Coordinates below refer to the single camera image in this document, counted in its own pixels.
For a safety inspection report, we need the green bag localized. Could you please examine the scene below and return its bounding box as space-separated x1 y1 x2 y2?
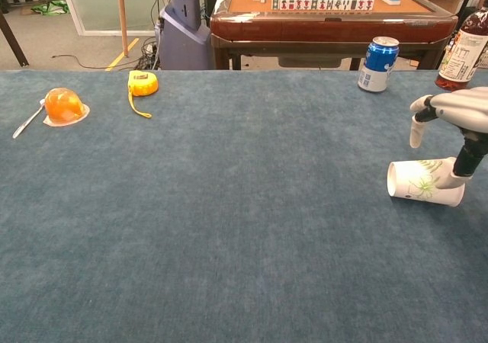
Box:
30 0 70 16

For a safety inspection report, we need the white floral paper cup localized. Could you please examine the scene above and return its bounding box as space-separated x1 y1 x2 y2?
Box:
387 159 467 208

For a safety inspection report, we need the face-up mahjong tile row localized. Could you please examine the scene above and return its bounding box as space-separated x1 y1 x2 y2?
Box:
271 0 375 11

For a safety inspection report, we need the purple grey robot pedestal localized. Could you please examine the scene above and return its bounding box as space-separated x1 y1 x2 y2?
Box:
156 0 214 71

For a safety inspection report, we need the clear plastic spoon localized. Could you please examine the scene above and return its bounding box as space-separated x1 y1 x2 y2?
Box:
12 98 46 139

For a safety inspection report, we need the dark red drink bottle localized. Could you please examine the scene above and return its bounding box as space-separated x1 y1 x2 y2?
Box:
435 7 488 92

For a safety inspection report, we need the blue felt table cloth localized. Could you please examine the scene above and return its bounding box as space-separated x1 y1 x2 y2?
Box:
0 69 488 343

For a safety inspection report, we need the orange jelly cup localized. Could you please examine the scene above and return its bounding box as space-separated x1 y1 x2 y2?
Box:
42 87 91 128

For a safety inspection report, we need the blue white soda can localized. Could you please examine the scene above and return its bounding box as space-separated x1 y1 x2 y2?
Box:
357 36 400 93

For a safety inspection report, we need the black floor cable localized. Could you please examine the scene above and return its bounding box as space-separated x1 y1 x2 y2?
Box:
51 54 134 71

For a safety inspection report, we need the white glass door frame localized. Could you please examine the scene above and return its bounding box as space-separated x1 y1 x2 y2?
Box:
56 0 163 37

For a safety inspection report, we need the yellow tape measure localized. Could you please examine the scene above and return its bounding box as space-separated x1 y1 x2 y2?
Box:
127 69 159 120

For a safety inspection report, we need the brown mahjong table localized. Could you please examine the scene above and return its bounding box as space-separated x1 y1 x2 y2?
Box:
209 0 458 71

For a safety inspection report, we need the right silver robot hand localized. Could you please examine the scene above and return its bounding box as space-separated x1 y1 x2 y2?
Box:
409 86 488 190

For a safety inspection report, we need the black slanted table leg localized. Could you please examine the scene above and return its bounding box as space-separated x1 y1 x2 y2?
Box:
0 9 31 68

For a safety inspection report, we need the power strip cable bundle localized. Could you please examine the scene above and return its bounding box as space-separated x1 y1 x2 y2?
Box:
129 37 162 71

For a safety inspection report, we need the wooden pole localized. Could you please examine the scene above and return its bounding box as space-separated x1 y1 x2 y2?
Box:
115 0 130 58

